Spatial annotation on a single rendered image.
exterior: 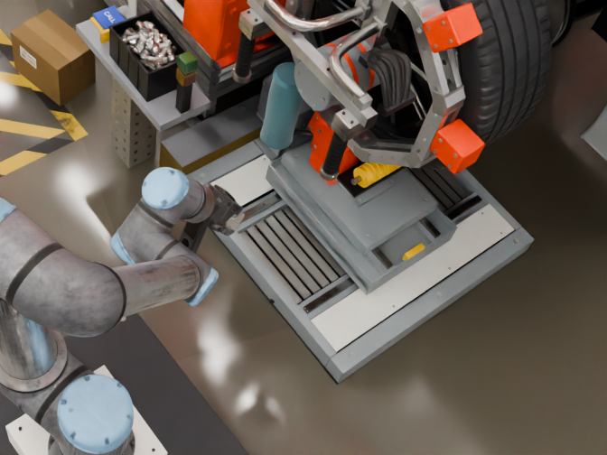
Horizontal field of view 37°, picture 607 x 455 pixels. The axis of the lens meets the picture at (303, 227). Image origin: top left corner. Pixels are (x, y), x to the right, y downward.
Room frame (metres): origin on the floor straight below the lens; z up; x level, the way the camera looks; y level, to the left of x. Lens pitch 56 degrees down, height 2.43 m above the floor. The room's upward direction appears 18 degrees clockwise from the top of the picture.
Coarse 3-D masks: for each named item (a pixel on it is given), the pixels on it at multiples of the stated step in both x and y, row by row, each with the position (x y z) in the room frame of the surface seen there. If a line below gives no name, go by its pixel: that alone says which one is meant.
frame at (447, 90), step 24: (288, 0) 1.73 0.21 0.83; (312, 0) 1.75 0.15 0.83; (408, 0) 1.52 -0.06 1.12; (432, 0) 1.54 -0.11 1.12; (432, 72) 1.45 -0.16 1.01; (456, 72) 1.48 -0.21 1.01; (432, 96) 1.44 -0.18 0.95; (456, 96) 1.44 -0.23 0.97; (432, 120) 1.42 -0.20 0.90; (360, 144) 1.52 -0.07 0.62; (384, 144) 1.53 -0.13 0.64; (408, 144) 1.49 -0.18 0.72
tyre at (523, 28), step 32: (448, 0) 1.57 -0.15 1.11; (480, 0) 1.57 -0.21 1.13; (512, 0) 1.63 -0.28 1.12; (544, 0) 1.68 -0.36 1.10; (512, 32) 1.58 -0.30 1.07; (544, 32) 1.64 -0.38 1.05; (480, 64) 1.49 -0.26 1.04; (512, 64) 1.54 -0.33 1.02; (544, 64) 1.62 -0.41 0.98; (480, 96) 1.47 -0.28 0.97; (512, 96) 1.53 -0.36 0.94; (480, 128) 1.45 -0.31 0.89; (512, 128) 1.60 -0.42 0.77
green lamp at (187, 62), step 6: (180, 54) 1.59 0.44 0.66; (186, 54) 1.60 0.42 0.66; (192, 54) 1.61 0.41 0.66; (180, 60) 1.58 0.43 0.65; (186, 60) 1.58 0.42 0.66; (192, 60) 1.59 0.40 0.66; (180, 66) 1.58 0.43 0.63; (186, 66) 1.57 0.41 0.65; (192, 66) 1.58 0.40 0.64; (186, 72) 1.57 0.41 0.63
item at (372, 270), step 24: (288, 192) 1.65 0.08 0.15; (312, 216) 1.59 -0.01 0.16; (432, 216) 1.74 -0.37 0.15; (336, 240) 1.52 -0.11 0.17; (408, 240) 1.62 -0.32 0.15; (432, 240) 1.63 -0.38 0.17; (360, 264) 1.49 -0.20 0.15; (384, 264) 1.49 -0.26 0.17; (408, 264) 1.55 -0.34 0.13; (360, 288) 1.44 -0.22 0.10
